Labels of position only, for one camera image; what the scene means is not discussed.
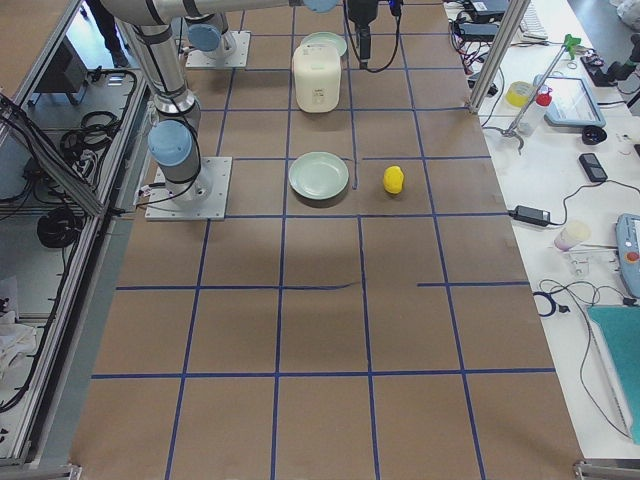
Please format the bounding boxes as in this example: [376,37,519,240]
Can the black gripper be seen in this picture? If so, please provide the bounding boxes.
[346,0,378,69]

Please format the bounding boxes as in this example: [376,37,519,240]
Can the white rice cooker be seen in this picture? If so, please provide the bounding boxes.
[292,43,342,113]

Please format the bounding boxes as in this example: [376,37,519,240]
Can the grey teach pendant red button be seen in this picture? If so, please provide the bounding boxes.
[615,213,639,298]

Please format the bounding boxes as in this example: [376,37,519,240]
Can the pale green plate far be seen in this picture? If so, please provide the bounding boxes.
[300,31,347,57]

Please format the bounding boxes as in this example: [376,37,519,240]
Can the pale green plate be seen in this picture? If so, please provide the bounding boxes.
[288,151,349,201]
[300,31,347,57]

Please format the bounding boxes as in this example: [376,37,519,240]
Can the black power brick far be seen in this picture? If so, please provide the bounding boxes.
[454,22,499,42]

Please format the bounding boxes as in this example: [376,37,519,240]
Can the yellow toy lemon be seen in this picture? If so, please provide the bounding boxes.
[382,165,405,195]

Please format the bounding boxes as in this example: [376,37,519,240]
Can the pale green plate near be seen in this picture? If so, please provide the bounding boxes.
[288,151,349,201]

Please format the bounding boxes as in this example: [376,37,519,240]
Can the yellow tape roll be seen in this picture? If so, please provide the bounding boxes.
[505,81,536,108]

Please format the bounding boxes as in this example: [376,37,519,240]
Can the white keyboard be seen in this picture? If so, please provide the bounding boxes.
[517,1,548,43]

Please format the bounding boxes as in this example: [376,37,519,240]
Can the white squeeze bottle red cap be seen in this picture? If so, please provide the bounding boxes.
[517,85,552,137]

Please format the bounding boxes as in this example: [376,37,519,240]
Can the metal grabber tool green tip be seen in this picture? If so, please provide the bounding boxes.
[487,34,582,153]

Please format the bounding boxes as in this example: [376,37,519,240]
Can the blue teach pendant tablet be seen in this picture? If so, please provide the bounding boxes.
[533,74,606,127]

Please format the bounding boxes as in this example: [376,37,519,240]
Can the black power adapter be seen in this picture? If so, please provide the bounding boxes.
[508,205,551,227]

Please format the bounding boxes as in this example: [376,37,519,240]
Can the black round lens cap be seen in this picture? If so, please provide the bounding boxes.
[581,125,608,146]

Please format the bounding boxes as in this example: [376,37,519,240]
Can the black smartphone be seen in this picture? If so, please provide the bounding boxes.
[578,153,608,183]

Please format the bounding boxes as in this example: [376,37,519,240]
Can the white plastic cup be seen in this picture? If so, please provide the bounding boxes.
[554,220,591,251]

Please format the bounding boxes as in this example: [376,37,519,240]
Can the blue tape roll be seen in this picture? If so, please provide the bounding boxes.
[532,291,558,318]

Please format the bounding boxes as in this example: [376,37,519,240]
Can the teal cutting mat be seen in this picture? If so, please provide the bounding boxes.
[588,306,639,444]

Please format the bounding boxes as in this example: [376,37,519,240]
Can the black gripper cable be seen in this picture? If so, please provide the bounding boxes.
[342,0,404,74]

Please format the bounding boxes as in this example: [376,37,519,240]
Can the aluminium frame post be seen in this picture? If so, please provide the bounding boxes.
[467,0,530,114]

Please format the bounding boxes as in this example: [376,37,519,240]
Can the black coiled cables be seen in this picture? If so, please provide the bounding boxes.
[59,110,122,176]

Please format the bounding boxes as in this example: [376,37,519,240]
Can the aluminium frame rail left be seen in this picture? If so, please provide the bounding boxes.
[1,1,148,475]

